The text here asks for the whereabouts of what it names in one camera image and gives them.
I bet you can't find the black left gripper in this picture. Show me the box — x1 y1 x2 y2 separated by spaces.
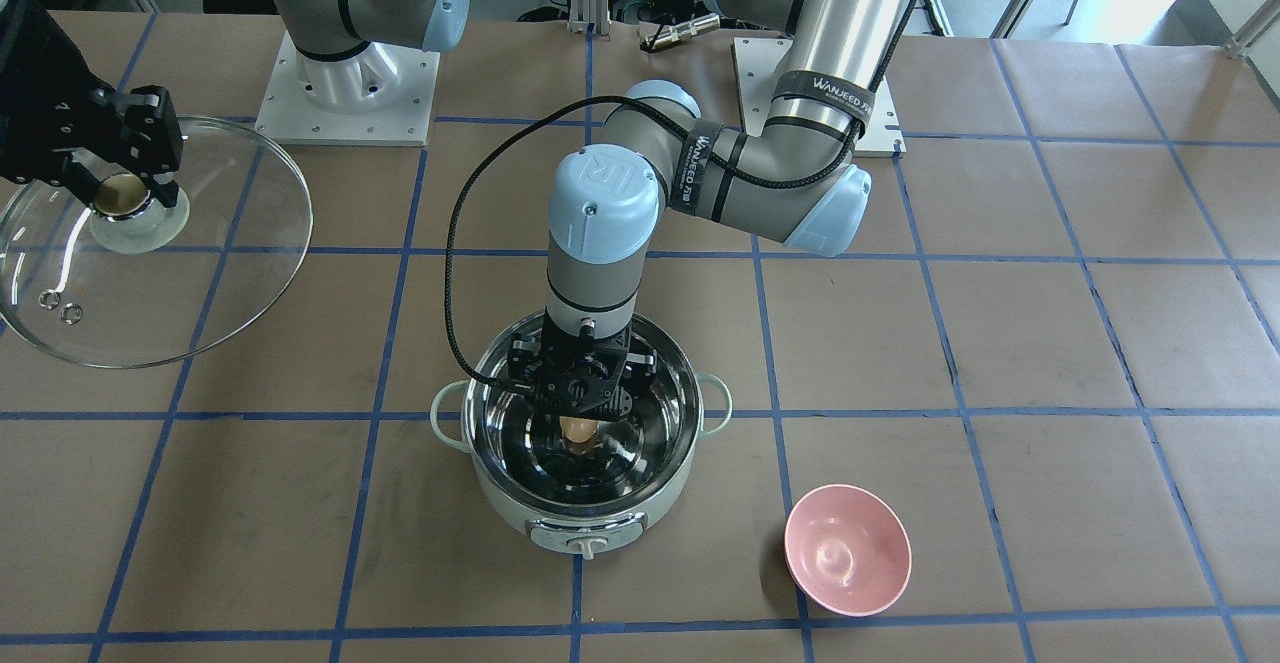
508 317 658 420

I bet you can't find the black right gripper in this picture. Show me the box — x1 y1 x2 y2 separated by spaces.
1 0 183 215

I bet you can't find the brown egg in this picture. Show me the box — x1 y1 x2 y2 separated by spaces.
559 413 600 444

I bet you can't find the glass pot lid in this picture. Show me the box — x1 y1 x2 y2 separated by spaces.
3 115 314 370

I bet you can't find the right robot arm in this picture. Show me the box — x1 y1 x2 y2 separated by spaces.
1 0 470 218

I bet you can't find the pale green electric pot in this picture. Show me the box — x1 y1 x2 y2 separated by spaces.
429 315 733 559

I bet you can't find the pink bowl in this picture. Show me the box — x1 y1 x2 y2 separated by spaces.
783 484 913 617

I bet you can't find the black braided cable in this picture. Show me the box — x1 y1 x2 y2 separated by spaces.
445 0 936 389

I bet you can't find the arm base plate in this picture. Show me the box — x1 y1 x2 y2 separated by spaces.
255 37 440 148
732 37 906 157

